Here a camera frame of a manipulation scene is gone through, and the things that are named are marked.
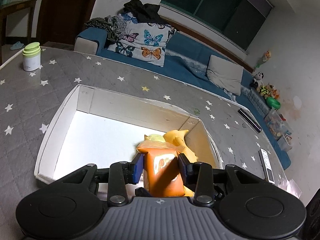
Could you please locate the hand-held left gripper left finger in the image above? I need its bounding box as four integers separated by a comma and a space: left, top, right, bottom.
54, 152, 145, 207

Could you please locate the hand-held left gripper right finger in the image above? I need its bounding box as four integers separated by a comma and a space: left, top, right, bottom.
178, 153, 267, 206

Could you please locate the orange packet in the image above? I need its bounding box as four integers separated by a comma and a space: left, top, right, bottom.
136, 140, 187, 198

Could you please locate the yellow gourd toy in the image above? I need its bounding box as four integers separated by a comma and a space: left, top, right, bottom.
163, 129, 199, 163

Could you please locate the grey cardboard box white inside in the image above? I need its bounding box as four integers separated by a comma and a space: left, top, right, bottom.
34, 84, 224, 195

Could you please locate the black remote control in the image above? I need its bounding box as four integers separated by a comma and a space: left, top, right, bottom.
237, 108, 262, 133

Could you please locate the white remote control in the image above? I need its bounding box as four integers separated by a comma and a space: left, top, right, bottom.
260, 149, 275, 182

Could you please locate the grey star printed table mat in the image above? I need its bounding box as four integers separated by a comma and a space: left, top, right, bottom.
0, 46, 303, 205

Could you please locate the clear box of small toys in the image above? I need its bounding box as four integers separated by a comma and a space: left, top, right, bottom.
264, 108, 288, 140

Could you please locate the grey cushion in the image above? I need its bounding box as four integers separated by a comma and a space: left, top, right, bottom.
206, 54, 244, 96

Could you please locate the clear storage box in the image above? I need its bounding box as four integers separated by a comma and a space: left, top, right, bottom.
277, 127, 294, 152

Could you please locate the clear plastic bag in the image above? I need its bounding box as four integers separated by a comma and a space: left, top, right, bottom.
277, 179, 303, 198

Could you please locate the green bowl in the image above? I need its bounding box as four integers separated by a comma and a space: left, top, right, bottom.
266, 97, 281, 109

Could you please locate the plush toy yellow vest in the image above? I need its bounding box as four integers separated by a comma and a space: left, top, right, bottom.
260, 84, 273, 97

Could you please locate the blue sofa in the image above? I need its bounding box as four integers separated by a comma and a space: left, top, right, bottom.
75, 26, 292, 172

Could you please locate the panda plush toy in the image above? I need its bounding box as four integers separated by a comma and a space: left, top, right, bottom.
250, 71, 265, 89

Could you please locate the butterfly printed pillow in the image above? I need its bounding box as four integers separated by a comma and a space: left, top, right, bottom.
107, 12, 179, 67

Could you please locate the black speaker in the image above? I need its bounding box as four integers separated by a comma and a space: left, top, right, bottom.
301, 187, 320, 240

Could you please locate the plaid clothing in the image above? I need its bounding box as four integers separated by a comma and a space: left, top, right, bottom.
85, 16, 128, 44

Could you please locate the white jar green lid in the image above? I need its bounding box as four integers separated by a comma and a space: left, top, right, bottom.
22, 42, 41, 72

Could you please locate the black clothing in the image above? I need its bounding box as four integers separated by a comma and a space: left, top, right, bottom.
123, 0, 168, 25

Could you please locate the dark window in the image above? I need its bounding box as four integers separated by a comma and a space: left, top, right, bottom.
160, 0, 274, 52

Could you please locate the dark wooden door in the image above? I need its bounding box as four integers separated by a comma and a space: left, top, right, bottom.
40, 0, 104, 47

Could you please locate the wooden console table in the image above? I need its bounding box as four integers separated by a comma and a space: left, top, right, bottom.
0, 0, 38, 46

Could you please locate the orange and green wall toy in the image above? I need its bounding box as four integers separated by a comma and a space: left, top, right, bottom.
255, 50, 272, 68

